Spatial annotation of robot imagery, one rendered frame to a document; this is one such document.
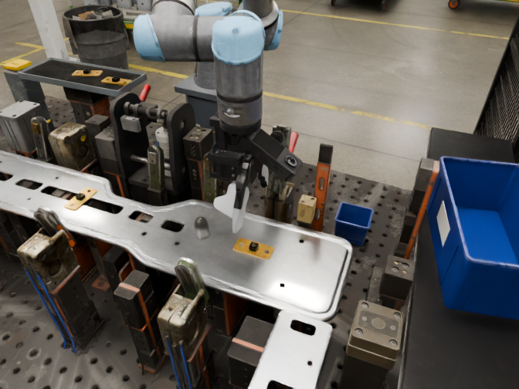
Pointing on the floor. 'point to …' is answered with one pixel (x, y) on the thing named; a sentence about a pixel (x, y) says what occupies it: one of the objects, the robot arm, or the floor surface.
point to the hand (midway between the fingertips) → (253, 210)
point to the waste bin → (97, 35)
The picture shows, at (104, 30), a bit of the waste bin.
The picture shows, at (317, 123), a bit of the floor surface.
